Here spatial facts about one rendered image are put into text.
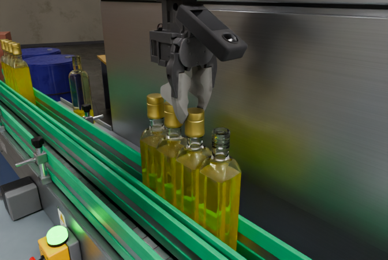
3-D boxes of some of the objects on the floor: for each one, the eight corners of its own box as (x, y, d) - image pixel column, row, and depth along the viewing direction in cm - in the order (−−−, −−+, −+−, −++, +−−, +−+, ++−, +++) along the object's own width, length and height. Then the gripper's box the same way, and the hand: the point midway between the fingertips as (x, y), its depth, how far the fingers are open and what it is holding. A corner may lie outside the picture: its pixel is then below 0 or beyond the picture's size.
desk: (150, 100, 424) (148, 51, 400) (191, 135, 320) (191, 71, 296) (103, 108, 397) (97, 55, 373) (130, 148, 293) (124, 78, 269)
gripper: (190, -9, 55) (190, 104, 63) (135, -10, 48) (144, 118, 56) (226, -10, 49) (222, 115, 57) (170, -11, 42) (174, 133, 50)
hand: (194, 114), depth 54 cm, fingers closed on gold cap, 3 cm apart
